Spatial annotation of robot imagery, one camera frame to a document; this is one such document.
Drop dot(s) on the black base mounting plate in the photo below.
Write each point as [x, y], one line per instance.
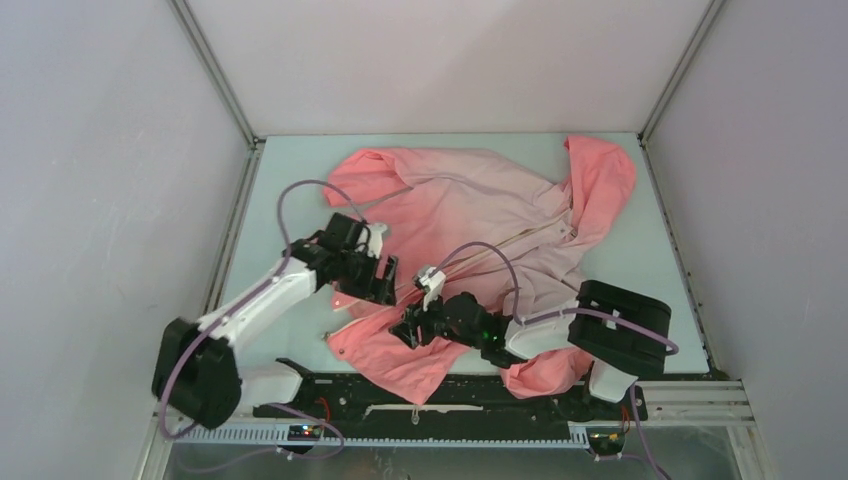
[462, 407]

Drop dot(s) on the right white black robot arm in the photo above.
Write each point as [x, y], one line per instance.
[625, 333]

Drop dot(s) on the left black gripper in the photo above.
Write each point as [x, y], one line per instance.
[375, 289]

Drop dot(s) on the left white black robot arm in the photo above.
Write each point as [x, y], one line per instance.
[198, 372]

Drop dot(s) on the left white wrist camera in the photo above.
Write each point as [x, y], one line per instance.
[373, 238]

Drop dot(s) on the right circuit board with wires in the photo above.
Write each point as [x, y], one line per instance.
[606, 445]

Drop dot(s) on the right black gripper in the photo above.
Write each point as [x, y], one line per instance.
[414, 317]

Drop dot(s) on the white slotted cable duct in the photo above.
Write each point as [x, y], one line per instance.
[276, 435]

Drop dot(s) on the pink zip-up hooded jacket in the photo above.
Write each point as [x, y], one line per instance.
[508, 236]

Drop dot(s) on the aluminium frame rail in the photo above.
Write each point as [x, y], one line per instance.
[697, 403]

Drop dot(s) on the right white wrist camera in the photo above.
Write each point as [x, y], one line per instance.
[430, 280]

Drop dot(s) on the left circuit board with LEDs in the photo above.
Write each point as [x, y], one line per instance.
[304, 433]

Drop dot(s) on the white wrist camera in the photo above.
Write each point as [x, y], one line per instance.
[430, 280]
[373, 238]

